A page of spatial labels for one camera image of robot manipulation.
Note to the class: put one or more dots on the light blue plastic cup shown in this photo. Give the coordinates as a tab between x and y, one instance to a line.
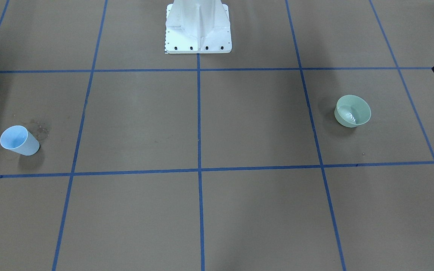
19	140

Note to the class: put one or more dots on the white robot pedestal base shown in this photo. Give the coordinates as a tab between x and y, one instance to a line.
197	27

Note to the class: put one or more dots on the mint green bowl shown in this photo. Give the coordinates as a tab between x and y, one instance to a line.
352	111

